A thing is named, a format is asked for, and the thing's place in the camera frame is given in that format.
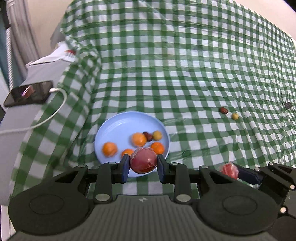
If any red plum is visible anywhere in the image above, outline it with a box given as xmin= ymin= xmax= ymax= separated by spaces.
xmin=130 ymin=147 xmax=157 ymax=174
xmin=220 ymin=162 xmax=239 ymax=180

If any bare orange mandarin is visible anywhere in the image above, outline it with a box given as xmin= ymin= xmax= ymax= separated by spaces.
xmin=102 ymin=142 xmax=118 ymax=158

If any small orange kumquat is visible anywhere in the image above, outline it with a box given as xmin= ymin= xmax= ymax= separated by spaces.
xmin=121 ymin=149 xmax=134 ymax=158

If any small orange mandarin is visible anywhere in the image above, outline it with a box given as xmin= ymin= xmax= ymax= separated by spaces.
xmin=150 ymin=142 xmax=165 ymax=155

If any yellow longan fruit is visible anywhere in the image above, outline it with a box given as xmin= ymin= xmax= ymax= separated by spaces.
xmin=152 ymin=131 xmax=163 ymax=141

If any dark red jujube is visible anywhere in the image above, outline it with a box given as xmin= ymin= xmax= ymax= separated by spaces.
xmin=143 ymin=132 xmax=153 ymax=142
xmin=219 ymin=107 xmax=228 ymax=114

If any orange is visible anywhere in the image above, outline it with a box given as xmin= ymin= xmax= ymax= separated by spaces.
xmin=132 ymin=133 xmax=147 ymax=147

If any small yellow longan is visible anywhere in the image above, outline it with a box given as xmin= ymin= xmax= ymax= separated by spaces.
xmin=231 ymin=113 xmax=239 ymax=121

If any light blue round plate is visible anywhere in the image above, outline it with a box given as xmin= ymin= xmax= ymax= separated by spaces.
xmin=94 ymin=111 xmax=171 ymax=164

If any grey sofa armrest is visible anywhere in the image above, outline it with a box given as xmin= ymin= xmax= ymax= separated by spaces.
xmin=0 ymin=60 xmax=70 ymax=206

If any green white checkered cloth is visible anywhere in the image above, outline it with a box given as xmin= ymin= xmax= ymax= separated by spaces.
xmin=10 ymin=1 xmax=295 ymax=196

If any black smartphone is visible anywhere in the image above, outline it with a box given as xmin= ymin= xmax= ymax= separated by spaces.
xmin=4 ymin=81 xmax=53 ymax=108

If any white paper with red print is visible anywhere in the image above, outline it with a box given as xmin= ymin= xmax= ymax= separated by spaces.
xmin=26 ymin=41 xmax=76 ymax=67

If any grey curtain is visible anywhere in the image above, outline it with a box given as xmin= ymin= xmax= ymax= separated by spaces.
xmin=7 ymin=1 xmax=41 ymax=73

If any white charging cable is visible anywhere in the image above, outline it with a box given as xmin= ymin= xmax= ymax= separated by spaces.
xmin=0 ymin=87 xmax=68 ymax=136

